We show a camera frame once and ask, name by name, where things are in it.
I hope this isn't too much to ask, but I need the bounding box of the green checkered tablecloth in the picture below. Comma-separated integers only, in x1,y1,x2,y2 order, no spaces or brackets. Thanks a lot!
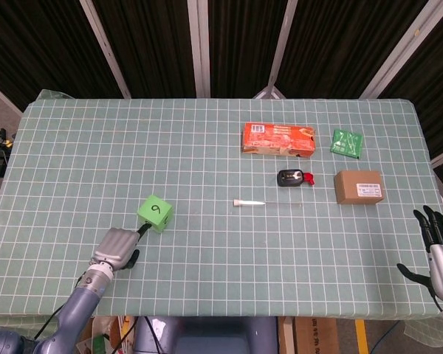
0,89,443,339

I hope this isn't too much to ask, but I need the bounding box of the black and red device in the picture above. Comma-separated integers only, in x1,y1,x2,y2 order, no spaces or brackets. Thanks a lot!
276,168,316,187

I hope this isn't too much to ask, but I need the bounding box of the green foam cube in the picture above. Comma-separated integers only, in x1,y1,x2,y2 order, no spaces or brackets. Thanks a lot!
137,194,174,235

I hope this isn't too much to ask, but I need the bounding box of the orange snack box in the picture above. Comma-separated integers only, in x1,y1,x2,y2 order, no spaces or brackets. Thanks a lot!
240,122,317,159

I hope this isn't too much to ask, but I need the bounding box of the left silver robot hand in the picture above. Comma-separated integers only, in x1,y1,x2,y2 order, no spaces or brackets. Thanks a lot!
89,221,152,272

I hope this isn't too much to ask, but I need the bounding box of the blue-grey robot torso base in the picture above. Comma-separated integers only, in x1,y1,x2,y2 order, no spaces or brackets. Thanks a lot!
132,316,281,354

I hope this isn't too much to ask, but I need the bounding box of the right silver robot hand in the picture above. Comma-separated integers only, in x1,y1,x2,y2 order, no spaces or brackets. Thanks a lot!
396,205,443,303

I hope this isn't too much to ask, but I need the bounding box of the brown cardboard box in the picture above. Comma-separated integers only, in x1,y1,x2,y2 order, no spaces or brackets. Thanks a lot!
334,170,385,205

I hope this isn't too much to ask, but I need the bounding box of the green foil packet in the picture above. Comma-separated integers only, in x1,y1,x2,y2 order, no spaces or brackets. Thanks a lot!
329,128,364,160

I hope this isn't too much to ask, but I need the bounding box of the cardboard box under table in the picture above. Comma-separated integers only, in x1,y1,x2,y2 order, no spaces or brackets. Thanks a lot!
293,317,340,354

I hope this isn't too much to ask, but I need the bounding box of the white folding screen frame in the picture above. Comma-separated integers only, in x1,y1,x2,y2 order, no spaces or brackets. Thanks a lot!
79,0,443,100

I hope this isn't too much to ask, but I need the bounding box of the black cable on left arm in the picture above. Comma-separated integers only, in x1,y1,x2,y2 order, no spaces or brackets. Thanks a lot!
32,271,88,342

